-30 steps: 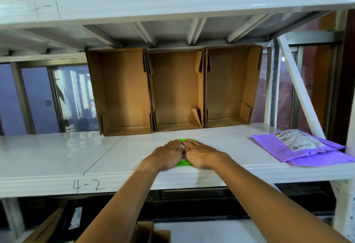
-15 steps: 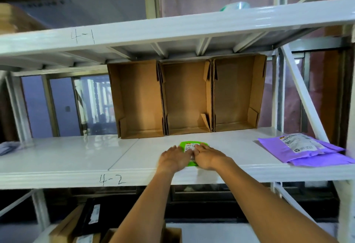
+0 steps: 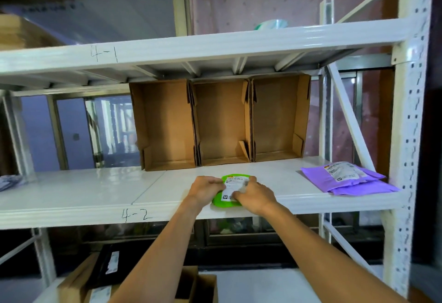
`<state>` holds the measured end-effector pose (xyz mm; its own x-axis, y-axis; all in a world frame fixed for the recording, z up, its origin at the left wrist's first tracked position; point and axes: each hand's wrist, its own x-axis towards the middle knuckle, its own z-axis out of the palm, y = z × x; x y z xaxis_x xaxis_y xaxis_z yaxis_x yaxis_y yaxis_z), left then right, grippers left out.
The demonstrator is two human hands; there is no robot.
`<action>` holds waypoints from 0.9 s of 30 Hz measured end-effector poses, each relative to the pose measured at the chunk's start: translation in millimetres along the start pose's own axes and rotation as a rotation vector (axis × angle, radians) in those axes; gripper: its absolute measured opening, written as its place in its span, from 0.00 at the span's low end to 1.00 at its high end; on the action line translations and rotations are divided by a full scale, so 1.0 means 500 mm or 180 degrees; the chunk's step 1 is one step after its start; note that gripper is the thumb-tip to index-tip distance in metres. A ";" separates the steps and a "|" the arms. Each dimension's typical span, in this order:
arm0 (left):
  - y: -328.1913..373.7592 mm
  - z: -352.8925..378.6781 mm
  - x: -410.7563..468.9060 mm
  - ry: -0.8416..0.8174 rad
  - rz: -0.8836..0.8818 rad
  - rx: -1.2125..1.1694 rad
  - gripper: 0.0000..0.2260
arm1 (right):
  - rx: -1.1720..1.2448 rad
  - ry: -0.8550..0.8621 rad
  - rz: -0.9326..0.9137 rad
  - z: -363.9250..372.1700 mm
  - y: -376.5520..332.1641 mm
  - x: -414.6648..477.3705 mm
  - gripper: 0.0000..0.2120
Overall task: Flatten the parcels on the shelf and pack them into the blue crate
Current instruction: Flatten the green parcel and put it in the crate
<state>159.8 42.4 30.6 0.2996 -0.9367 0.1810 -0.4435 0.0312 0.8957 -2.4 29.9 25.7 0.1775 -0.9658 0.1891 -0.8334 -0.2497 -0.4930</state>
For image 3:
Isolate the person's left hand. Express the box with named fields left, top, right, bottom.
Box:
left=186, top=176, right=227, bottom=210

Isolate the person's right hand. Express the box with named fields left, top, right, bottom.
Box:
left=232, top=176, right=279, bottom=217

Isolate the green mailer bag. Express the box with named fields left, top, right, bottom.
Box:
left=211, top=174, right=258, bottom=209

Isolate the purple mailer bag front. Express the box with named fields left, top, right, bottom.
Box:
left=300, top=161, right=387, bottom=193

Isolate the purple mailer bag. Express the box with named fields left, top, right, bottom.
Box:
left=300, top=161, right=387, bottom=193
left=328, top=180, right=401, bottom=196

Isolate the person's right forearm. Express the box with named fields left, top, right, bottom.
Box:
left=261, top=204, right=408, bottom=303

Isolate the person's left forearm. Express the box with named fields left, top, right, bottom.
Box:
left=117, top=199, right=201, bottom=303

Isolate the white metal shelf rack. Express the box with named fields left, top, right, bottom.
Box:
left=0, top=0, right=436, bottom=303

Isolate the open brown cardboard box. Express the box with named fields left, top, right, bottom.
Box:
left=189, top=79, right=252, bottom=167
left=249, top=74, right=312, bottom=163
left=128, top=79, right=198, bottom=172

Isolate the brown cardboard carton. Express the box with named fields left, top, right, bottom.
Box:
left=57, top=252, right=101, bottom=303
left=192, top=274, right=219, bottom=303
left=174, top=266, right=199, bottom=302

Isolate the black package with white label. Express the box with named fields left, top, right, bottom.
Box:
left=88, top=244, right=145, bottom=288

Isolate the cardboard carton with white label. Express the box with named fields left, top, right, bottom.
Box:
left=84, top=284, right=120, bottom=303

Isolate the clear tape roll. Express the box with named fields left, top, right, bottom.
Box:
left=254, top=19, right=289, bottom=31

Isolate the crumpled blue plastic film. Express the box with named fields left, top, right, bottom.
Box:
left=0, top=174, right=27, bottom=192

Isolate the flat wrapped cardboard box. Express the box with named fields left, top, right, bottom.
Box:
left=0, top=14, right=66, bottom=51

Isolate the metal window frame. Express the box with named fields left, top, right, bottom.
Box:
left=20, top=94, right=142, bottom=171

